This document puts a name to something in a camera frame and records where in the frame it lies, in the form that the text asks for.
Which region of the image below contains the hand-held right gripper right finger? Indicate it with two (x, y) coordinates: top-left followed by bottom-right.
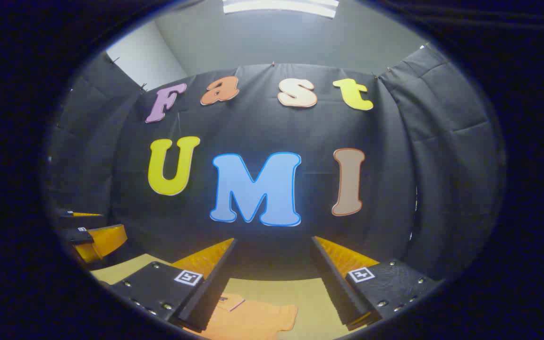
(311, 236), (445, 331)

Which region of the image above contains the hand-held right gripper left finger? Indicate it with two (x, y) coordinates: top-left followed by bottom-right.
(100, 238), (238, 332)

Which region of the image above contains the orange T-shirt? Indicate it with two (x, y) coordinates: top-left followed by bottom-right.
(185, 293), (298, 340)

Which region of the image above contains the black backdrop cloth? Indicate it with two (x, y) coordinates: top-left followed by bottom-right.
(48, 45), (506, 284)

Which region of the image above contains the ceiling light panel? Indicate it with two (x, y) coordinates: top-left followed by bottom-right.
(222, 0), (340, 18)

